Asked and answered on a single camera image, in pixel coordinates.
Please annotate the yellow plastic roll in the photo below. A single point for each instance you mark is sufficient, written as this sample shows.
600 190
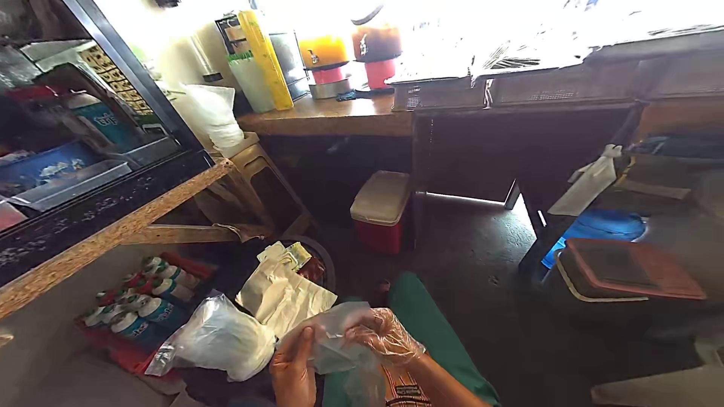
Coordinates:
266 62

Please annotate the yellow drink dispenser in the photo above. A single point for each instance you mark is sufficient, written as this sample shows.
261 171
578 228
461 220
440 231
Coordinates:
322 56

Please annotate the dark orange drink dispenser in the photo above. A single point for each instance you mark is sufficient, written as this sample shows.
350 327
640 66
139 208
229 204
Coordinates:
378 51

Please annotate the person's right hand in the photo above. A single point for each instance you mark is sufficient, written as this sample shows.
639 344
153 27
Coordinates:
390 337

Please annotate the group of teal-labelled bottles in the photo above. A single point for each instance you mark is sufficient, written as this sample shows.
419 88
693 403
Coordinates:
147 299

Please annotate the wooden cabinet stand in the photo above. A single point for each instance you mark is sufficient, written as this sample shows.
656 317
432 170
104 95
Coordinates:
141 215

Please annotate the person's right fingers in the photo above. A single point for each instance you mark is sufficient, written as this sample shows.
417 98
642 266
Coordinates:
362 330

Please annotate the person's left hand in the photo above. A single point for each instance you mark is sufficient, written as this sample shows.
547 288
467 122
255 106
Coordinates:
294 376

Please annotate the stuffed white plastic bag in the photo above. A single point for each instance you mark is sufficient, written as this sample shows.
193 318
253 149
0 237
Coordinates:
226 339

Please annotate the bucket with pink lid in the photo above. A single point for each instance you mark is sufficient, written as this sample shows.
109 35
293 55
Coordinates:
628 271

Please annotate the long grey plastic basket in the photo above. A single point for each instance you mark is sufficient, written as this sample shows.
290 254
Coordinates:
565 87

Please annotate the red plastic crate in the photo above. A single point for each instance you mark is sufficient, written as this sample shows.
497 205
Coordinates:
127 355

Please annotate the round dark basin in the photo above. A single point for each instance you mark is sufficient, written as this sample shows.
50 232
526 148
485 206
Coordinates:
331 265

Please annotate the person's right forearm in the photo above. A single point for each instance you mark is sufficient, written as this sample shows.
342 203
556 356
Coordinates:
447 384

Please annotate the clear thin plastic bag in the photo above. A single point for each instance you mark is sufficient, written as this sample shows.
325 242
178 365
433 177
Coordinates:
339 353

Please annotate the blue plastic container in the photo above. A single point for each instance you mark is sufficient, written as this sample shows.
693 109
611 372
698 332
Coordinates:
605 226

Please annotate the pale hanging cloth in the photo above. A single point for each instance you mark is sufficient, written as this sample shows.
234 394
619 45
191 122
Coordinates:
591 184

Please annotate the knotted white plastic bag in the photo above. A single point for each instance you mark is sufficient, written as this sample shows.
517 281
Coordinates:
218 116

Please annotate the yellow printed packet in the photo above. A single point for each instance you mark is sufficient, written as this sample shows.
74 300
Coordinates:
297 255

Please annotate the person's left thumb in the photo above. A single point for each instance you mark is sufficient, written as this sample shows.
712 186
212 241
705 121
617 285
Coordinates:
305 343

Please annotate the wooden counter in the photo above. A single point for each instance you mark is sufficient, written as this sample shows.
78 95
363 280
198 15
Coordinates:
339 121

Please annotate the beige plastic stool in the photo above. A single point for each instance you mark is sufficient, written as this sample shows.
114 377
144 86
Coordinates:
249 158

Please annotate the person's left fingers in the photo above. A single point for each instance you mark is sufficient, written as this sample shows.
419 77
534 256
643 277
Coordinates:
287 342

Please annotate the person's body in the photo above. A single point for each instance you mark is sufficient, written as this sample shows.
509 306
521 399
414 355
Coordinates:
399 387

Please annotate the glass display cabinet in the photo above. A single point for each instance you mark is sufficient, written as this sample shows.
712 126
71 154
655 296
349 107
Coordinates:
136 73

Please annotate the green and white sack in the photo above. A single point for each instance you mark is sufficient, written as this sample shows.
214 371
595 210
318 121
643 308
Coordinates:
252 85

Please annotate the crumpled brown paper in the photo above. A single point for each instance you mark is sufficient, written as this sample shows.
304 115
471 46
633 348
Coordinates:
285 294

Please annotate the red cooler with white lid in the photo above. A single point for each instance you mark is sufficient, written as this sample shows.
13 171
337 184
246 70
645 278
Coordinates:
382 209

